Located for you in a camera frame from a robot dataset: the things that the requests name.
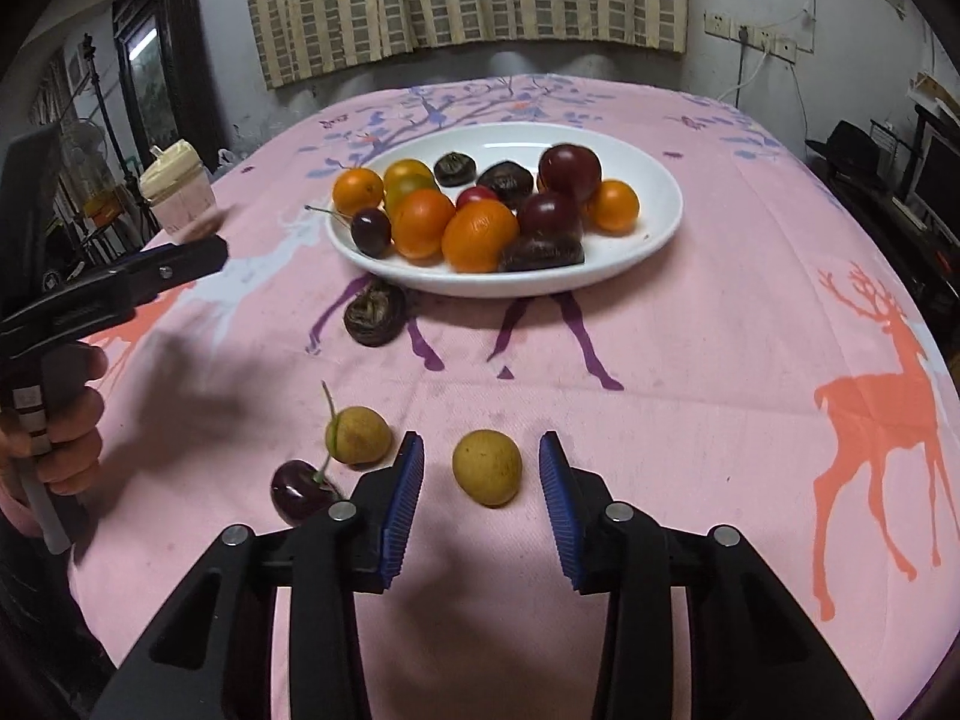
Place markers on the yellow-brown longan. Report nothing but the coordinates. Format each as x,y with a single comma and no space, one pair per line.
487,467
358,435

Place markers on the dark wrinkled water chestnut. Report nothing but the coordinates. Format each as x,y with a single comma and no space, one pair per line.
455,169
375,311
541,251
506,181

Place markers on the white fan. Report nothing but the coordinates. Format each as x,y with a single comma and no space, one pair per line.
84,146

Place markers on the large purple plum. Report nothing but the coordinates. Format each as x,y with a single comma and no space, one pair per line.
570,172

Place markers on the dark red cherry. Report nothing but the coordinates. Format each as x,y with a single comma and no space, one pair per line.
371,231
300,493

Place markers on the clear plastic bags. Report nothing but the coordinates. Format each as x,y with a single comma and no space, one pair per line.
231,160

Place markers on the black tripod stand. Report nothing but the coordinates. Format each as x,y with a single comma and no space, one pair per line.
101,112

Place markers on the white oval plate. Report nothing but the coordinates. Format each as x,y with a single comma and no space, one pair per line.
495,142

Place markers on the dark framed picture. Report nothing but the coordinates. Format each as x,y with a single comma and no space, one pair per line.
150,75

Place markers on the pink jar with cream lid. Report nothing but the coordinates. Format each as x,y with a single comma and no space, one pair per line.
184,199

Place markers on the white wall socket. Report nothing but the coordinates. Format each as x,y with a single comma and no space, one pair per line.
718,24

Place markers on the red cherry tomato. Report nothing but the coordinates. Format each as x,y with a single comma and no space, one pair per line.
476,196

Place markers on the orange mandarin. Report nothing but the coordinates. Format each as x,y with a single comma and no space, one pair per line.
480,235
358,191
422,223
619,206

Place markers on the greenish mandarin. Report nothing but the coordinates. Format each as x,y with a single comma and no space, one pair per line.
409,174

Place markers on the black hat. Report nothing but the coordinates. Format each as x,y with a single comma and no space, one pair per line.
847,150

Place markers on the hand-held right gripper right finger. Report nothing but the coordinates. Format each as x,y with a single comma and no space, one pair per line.
559,510

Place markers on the pink deer-printed tablecloth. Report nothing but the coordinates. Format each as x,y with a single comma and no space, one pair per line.
675,360

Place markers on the white power strip on wall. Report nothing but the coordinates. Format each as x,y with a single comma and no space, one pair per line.
765,43

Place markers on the black desk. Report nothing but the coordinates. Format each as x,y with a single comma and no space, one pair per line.
900,240

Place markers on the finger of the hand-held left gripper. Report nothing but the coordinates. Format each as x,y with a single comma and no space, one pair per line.
150,270

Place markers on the person's left forearm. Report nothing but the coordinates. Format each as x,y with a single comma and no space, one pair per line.
37,615

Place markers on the beige cardboard box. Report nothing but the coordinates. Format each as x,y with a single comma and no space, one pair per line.
934,94

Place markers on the person's left hand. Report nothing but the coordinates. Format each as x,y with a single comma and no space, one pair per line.
75,427

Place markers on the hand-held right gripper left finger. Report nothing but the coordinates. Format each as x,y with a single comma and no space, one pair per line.
401,510

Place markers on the checkered beige curtain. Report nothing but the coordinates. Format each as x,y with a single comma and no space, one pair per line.
450,0

